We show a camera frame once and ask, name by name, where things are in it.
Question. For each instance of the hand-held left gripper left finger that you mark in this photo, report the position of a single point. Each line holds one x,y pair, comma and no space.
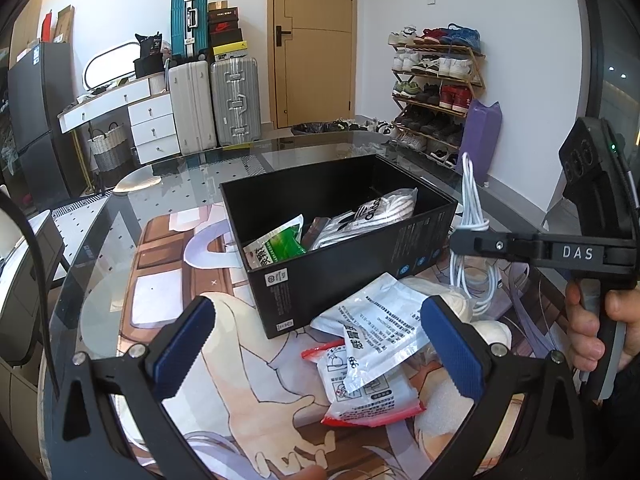
185,345

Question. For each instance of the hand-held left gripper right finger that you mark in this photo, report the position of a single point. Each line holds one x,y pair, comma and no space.
452,355

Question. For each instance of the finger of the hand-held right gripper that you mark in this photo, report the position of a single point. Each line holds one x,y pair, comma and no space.
500,246

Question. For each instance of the white plush toy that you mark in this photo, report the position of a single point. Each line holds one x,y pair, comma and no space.
450,300

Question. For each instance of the white printed packet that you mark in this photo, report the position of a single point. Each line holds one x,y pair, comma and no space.
380,320

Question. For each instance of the red and white packet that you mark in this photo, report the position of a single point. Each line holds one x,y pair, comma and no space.
370,405

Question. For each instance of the black cardboard box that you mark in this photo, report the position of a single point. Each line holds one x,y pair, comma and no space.
350,270

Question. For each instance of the person's right hand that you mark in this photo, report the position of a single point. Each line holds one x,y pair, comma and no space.
582,320

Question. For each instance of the person's left hand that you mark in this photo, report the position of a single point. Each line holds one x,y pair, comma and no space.
306,474

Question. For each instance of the printed cartoon table mat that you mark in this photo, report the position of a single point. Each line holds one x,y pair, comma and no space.
240,310

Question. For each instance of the purple bag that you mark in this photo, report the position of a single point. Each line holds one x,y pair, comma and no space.
482,140

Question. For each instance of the green and white packet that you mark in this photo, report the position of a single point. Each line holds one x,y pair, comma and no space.
282,247

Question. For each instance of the clear bag striped cloth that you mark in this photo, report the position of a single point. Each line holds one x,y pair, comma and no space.
360,220

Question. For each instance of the shoe rack with shoes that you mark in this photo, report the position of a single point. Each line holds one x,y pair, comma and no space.
452,95

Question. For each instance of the white round stool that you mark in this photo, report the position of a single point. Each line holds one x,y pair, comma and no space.
137,184

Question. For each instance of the beige drawer cabinet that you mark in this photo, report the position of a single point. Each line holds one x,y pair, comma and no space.
20,395

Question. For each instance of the wooden shoe rack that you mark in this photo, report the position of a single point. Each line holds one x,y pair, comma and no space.
470,53

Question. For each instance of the scattered pile of sneakers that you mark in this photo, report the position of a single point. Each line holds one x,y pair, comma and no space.
340,125

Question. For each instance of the woven grey basket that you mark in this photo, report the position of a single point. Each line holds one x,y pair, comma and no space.
112,150

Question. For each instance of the white desk with drawers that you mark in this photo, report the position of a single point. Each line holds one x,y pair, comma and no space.
150,125

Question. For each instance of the white suitcase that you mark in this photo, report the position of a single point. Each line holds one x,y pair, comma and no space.
192,110

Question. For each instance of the silver suitcase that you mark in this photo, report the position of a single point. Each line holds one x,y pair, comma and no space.
235,100

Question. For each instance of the white ribbed bin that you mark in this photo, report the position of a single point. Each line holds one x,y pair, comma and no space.
161,84

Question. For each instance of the wooden door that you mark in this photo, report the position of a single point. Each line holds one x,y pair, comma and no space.
315,60

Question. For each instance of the dark grey fridge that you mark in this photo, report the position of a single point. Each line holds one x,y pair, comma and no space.
40,110

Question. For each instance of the black bag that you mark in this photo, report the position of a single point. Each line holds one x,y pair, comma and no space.
147,67

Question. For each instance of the oval white framed mirror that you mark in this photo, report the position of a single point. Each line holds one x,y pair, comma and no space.
107,65

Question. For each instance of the plain black shoe box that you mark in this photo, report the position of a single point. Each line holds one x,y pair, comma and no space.
225,38

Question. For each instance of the teal suitcase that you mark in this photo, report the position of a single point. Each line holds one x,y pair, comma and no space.
182,25

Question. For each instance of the black shoe box white print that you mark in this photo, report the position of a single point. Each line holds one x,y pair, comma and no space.
222,10

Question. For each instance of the brown cardboard box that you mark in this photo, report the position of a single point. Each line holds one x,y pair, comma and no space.
63,25

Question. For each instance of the red flat box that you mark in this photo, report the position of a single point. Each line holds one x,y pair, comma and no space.
46,27

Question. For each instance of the tan cardboard panel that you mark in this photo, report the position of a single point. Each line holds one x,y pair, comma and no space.
27,25

